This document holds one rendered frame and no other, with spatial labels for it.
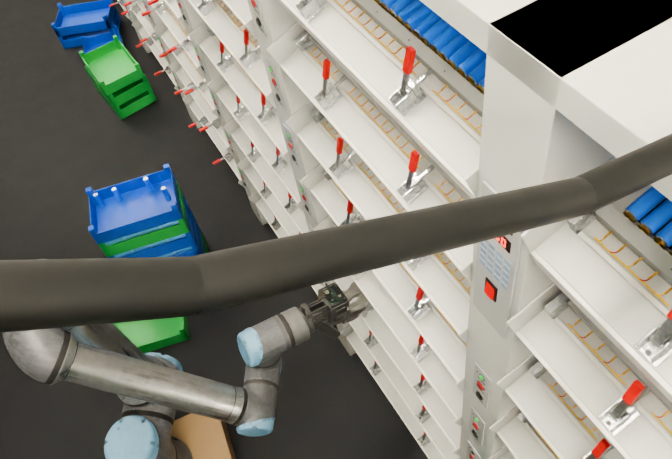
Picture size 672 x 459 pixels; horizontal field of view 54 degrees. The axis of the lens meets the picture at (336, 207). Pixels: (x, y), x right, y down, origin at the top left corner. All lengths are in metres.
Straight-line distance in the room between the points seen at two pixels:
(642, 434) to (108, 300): 0.74
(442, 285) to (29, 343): 0.86
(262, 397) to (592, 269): 1.11
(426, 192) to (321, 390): 1.40
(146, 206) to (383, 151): 1.44
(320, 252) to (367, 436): 2.00
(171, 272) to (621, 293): 0.56
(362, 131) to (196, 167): 1.96
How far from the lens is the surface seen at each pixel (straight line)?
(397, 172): 1.09
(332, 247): 0.30
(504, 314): 0.93
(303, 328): 1.67
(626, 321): 0.74
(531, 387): 1.11
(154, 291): 0.26
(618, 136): 0.56
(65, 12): 4.15
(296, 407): 2.35
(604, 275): 0.76
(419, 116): 0.90
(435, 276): 1.20
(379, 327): 1.81
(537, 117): 0.64
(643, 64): 0.61
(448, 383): 1.53
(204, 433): 2.22
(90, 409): 2.59
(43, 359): 1.54
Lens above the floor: 2.15
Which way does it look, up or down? 51 degrees down
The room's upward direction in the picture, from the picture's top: 11 degrees counter-clockwise
